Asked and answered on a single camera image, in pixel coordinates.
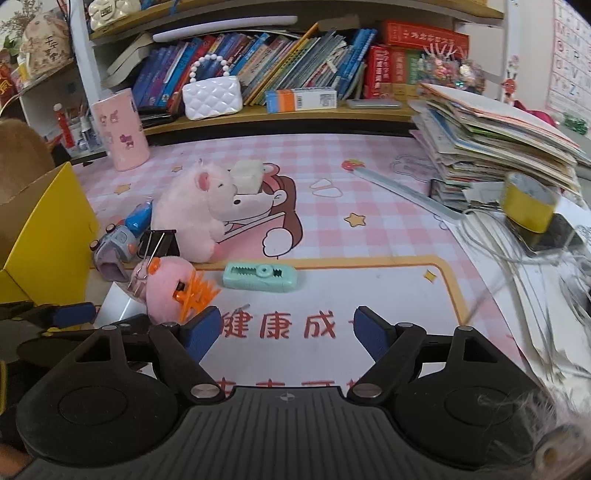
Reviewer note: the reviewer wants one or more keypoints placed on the yellow tape roll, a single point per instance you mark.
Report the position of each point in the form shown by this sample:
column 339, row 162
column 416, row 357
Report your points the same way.
column 528, row 207

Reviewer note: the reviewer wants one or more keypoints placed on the row of blue books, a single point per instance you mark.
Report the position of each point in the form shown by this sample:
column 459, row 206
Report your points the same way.
column 258, row 60

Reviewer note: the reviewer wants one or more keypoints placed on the alphabet wall poster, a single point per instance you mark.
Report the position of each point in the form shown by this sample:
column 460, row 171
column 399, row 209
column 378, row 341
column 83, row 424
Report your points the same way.
column 570, row 55

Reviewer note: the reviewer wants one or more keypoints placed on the yellow cardboard box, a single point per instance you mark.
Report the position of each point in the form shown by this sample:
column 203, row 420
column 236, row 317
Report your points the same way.
column 60, row 230

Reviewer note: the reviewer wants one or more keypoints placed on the red and white glue tube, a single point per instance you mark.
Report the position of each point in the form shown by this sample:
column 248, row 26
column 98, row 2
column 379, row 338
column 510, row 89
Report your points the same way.
column 63, row 127

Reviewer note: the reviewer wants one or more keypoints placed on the blue plastic toy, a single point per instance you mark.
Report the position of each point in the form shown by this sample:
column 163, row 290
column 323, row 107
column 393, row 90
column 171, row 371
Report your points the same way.
column 138, row 219

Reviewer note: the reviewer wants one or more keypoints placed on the pink plush pig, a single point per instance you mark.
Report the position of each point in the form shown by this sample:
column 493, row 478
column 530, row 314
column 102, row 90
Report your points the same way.
column 189, row 217

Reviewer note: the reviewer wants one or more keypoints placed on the fluffy grey fur ball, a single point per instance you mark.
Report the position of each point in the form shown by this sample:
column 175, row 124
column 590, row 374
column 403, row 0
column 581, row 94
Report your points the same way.
column 554, row 415

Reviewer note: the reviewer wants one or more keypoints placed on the pink checkered desk mat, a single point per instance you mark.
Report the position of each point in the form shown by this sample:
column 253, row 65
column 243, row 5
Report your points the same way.
column 369, row 240

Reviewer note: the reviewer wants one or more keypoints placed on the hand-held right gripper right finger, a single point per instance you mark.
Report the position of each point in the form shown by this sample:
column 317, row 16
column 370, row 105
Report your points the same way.
column 373, row 336

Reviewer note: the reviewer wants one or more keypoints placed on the orange hair claw clip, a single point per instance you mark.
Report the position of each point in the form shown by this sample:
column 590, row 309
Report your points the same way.
column 198, row 295

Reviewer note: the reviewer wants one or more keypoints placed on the pale green ruler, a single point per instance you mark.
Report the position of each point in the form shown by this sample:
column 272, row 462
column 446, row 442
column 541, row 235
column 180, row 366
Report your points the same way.
column 406, row 191

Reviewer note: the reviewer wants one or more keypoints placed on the mint green correction tape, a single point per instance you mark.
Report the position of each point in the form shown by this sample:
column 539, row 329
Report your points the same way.
column 261, row 277

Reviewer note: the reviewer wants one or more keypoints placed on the white paper sheet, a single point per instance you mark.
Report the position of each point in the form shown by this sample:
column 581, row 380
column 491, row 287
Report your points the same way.
column 122, row 304

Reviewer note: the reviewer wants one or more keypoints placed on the thick dark cover book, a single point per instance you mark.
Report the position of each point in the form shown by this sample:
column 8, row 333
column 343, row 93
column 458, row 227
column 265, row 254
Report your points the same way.
column 129, row 55

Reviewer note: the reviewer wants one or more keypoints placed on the floral fabric rabbit doll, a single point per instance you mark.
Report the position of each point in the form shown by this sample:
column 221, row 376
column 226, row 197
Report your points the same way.
column 41, row 39

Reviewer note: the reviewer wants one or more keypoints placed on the flat red gift box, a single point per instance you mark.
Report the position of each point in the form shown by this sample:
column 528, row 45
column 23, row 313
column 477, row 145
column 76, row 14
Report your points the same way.
column 425, row 39

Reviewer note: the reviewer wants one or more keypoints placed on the white quilted purse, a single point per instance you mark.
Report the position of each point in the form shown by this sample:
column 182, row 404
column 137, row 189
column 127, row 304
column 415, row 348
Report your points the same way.
column 212, row 98

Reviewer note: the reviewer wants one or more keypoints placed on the orange and white carton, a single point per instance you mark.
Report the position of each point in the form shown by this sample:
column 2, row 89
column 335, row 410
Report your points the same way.
column 300, row 99

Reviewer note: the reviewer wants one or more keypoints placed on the sparkly colourful decoration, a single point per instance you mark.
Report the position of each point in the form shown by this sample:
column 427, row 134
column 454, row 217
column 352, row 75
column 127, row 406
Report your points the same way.
column 450, row 69

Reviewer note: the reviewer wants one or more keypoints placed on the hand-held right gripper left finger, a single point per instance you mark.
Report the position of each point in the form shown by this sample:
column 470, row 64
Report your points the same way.
column 203, row 336

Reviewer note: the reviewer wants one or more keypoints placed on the black binder clip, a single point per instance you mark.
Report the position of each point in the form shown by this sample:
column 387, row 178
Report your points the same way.
column 159, row 244

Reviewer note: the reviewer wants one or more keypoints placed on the tall red box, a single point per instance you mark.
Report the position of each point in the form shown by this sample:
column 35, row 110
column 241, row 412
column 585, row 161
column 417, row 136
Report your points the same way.
column 392, row 71

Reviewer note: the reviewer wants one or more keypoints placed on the white side cabinet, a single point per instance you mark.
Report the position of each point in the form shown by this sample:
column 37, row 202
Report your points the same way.
column 37, row 106

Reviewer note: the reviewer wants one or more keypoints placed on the grey flat pencil case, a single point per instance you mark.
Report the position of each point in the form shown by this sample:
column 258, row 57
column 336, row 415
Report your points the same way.
column 374, row 104

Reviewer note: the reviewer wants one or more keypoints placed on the white foam cube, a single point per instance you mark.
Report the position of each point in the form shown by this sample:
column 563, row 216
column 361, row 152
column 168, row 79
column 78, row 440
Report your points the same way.
column 247, row 177

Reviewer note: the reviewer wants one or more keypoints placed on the wooden bookshelf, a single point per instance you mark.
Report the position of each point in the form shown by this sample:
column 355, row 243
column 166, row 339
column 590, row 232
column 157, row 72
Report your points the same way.
column 277, row 121

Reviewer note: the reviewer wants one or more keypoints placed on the cream quilted purse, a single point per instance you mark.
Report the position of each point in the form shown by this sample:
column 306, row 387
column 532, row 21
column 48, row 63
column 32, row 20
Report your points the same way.
column 113, row 13

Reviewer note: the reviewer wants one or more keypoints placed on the pink round plush toy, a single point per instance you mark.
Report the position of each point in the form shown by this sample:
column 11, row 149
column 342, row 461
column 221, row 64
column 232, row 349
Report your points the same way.
column 159, row 288

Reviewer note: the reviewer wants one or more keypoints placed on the white long tube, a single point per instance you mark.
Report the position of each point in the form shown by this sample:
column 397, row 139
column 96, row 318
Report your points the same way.
column 226, row 27

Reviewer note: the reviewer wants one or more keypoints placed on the green toy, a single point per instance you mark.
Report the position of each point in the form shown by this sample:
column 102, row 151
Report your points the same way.
column 575, row 124

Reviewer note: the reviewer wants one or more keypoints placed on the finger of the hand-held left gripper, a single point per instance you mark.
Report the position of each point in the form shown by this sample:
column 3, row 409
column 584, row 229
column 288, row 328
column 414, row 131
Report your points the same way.
column 51, row 346
column 74, row 314

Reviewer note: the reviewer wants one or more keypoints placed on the pink patterned card box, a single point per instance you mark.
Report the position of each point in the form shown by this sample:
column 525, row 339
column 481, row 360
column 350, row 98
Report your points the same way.
column 120, row 131

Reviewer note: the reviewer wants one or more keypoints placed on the stack of picture books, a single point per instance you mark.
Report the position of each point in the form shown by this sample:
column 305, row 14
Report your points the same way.
column 498, row 134

